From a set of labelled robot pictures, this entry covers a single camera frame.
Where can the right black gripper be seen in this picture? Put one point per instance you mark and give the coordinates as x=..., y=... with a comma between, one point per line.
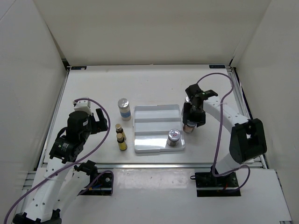
x=200, y=120

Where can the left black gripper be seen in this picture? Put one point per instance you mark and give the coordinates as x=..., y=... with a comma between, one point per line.
x=100, y=125

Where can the spice jar white lid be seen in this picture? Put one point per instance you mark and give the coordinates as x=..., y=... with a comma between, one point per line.
x=188, y=129
x=173, y=137

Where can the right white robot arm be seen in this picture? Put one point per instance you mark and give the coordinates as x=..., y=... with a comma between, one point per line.
x=247, y=138

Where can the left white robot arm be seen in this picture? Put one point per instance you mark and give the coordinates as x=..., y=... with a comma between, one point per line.
x=64, y=179

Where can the small yellow bottle rear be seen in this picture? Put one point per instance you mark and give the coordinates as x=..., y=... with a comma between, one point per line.
x=119, y=129

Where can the small yellow bottle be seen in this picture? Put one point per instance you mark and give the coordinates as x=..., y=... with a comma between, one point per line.
x=119, y=129
x=121, y=142

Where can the tall jar left blue label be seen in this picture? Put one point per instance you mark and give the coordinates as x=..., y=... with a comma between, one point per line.
x=124, y=109

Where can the small yellow bottle front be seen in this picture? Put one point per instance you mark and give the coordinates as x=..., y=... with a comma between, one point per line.
x=121, y=142

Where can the white divided organizer tray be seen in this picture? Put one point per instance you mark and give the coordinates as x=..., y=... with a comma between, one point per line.
x=151, y=126

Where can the front aluminium rail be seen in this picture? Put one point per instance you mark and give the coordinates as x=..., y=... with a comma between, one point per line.
x=153, y=165

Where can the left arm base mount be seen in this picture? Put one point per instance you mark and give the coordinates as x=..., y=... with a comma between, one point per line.
x=101, y=183

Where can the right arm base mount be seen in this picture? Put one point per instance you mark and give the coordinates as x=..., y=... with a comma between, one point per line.
x=209, y=186

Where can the right aluminium rail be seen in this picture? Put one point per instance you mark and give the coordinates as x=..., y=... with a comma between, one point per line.
x=243, y=106

